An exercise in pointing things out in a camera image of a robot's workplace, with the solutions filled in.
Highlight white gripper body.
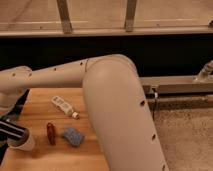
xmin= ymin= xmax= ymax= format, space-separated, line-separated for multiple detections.
xmin=0 ymin=89 xmax=27 ymax=115

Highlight black striped eraser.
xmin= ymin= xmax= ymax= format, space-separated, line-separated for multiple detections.
xmin=0 ymin=120 xmax=27 ymax=141

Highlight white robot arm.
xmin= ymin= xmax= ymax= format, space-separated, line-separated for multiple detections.
xmin=0 ymin=54 xmax=169 ymax=171

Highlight small white plastic bottle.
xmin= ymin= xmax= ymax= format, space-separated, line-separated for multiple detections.
xmin=51 ymin=96 xmax=80 ymax=119

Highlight red hair clip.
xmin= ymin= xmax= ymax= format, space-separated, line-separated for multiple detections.
xmin=47 ymin=123 xmax=56 ymax=145

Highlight blue sponge piece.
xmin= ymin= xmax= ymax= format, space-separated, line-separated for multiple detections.
xmin=63 ymin=128 xmax=84 ymax=147

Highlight black cable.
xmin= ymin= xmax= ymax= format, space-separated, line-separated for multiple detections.
xmin=151 ymin=87 xmax=160 ymax=114

